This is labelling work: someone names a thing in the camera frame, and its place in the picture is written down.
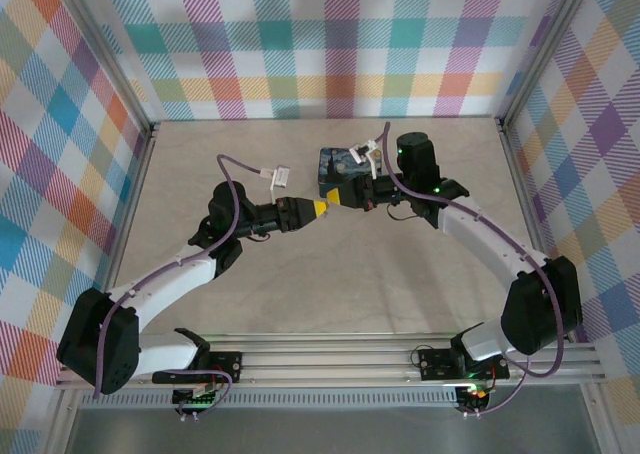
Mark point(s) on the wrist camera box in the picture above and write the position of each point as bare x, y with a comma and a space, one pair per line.
362, 153
280, 175

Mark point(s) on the aluminium side rail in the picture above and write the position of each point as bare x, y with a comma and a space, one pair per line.
522, 199
131, 214

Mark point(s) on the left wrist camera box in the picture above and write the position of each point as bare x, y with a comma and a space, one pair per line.
280, 175

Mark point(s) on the starry night tin box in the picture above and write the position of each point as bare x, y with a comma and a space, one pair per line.
335, 166

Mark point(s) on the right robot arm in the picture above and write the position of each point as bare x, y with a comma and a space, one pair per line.
475, 229

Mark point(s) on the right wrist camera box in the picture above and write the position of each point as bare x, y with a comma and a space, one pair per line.
362, 153

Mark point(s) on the aluminium corner post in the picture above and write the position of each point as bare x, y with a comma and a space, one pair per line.
100, 49
545, 49

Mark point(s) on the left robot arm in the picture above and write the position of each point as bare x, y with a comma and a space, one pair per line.
165, 289

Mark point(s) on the plaid cloth backdrop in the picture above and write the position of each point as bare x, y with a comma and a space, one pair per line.
320, 49
40, 174
600, 174

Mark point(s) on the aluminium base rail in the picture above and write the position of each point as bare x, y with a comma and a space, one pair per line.
325, 364

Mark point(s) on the grey metal panel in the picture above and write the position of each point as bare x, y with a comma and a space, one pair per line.
325, 431

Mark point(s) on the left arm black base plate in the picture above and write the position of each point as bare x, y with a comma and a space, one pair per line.
227, 364

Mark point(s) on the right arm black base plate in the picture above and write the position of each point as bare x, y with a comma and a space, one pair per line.
435, 364

